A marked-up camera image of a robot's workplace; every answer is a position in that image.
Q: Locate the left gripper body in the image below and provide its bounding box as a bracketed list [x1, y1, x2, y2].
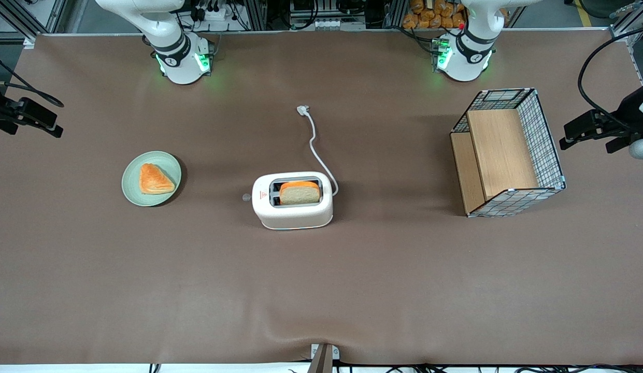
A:
[614, 80, 643, 138]

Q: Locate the white two-slot toaster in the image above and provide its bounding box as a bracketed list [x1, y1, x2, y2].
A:
[252, 171, 334, 231]

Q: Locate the pale green round plate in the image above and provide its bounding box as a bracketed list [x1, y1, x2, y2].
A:
[121, 151, 182, 207]

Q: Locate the triangular orange pastry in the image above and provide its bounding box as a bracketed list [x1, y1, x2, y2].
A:
[139, 163, 176, 195]

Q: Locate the bag of golden bread rolls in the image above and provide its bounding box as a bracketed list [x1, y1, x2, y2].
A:
[402, 0, 467, 30]

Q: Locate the white power strip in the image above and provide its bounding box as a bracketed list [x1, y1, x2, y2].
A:
[194, 4, 230, 22]

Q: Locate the bread slice with orange crust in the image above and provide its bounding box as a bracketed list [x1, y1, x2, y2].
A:
[279, 181, 321, 206]

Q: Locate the brown table cover mat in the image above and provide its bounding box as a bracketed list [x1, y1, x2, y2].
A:
[0, 28, 643, 366]

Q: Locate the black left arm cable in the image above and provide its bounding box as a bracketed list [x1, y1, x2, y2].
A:
[577, 26, 643, 131]

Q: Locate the aluminium frame profile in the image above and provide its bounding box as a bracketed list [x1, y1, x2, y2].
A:
[609, 0, 643, 41]
[0, 0, 69, 46]

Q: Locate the wire basket with wooden boards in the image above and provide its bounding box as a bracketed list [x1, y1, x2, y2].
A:
[450, 88, 567, 218]

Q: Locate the white toaster power cable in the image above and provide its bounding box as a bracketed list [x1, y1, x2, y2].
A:
[296, 105, 339, 197]

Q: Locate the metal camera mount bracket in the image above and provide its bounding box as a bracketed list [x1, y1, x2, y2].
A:
[310, 343, 340, 373]

